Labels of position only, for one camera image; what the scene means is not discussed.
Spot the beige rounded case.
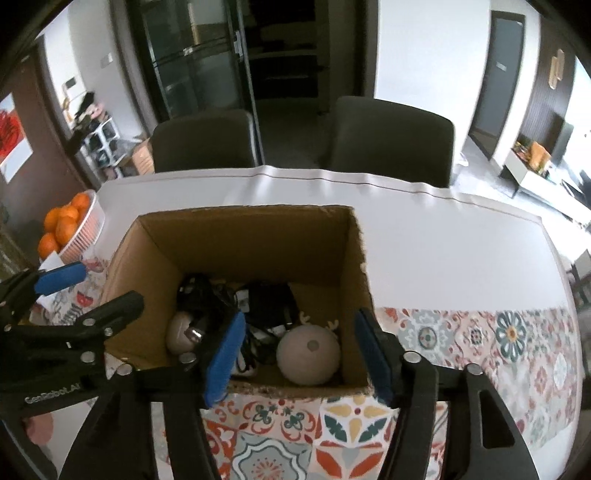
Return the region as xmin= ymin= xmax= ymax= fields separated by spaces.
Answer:
xmin=166 ymin=311 xmax=200 ymax=355

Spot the white fruit basket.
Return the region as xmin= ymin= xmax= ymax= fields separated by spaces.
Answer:
xmin=54 ymin=190 xmax=107 ymax=265

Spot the white low sideboard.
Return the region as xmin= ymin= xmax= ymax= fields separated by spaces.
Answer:
xmin=501 ymin=143 xmax=591 ymax=219

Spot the white shoe rack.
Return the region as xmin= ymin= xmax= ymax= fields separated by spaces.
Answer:
xmin=69 ymin=115 xmax=126 ymax=180

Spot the brown cardboard box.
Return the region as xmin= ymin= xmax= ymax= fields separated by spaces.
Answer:
xmin=99 ymin=205 xmax=377 ymax=398

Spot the black cable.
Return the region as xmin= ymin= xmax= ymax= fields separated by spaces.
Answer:
xmin=178 ymin=273 xmax=242 ymax=326

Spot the black bike light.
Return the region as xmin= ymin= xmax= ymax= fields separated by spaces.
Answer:
xmin=185 ymin=323 xmax=209 ymax=348

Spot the white tablecloth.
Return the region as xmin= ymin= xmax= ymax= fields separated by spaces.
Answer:
xmin=95 ymin=164 xmax=574 ymax=311

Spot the dark upholstered chair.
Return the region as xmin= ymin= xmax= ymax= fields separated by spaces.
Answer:
xmin=150 ymin=109 xmax=259 ymax=175
xmin=325 ymin=95 xmax=455 ymax=188

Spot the dark glass cabinet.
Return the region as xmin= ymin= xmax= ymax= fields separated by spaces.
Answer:
xmin=126 ymin=0 xmax=265 ymax=155

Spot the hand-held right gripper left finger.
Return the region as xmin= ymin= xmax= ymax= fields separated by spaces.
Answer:
xmin=58 ymin=311 xmax=247 ymax=480

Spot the gold wall ornament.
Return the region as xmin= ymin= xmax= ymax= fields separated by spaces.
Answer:
xmin=549 ymin=48 xmax=567 ymax=91

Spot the person's left hand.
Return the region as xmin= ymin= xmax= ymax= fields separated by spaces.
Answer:
xmin=25 ymin=412 xmax=57 ymax=446

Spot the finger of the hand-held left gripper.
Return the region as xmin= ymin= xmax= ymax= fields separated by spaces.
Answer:
xmin=0 ymin=262 xmax=88 ymax=319
xmin=18 ymin=291 xmax=145 ymax=365

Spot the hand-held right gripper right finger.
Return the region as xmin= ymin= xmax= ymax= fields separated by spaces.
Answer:
xmin=353 ymin=308 xmax=541 ymax=480

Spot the small brown carton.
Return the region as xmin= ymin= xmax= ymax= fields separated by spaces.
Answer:
xmin=131 ymin=141 xmax=156 ymax=176

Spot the dark interior door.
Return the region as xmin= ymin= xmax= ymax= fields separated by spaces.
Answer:
xmin=468 ymin=11 xmax=527 ymax=160

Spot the red wall picture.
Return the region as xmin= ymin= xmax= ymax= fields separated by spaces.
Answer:
xmin=0 ymin=92 xmax=34 ymax=183

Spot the black charger block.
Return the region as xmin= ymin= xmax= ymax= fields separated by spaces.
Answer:
xmin=245 ymin=281 xmax=297 ymax=334

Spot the patterned tile table runner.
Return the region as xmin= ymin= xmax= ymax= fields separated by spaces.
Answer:
xmin=28 ymin=258 xmax=581 ymax=480

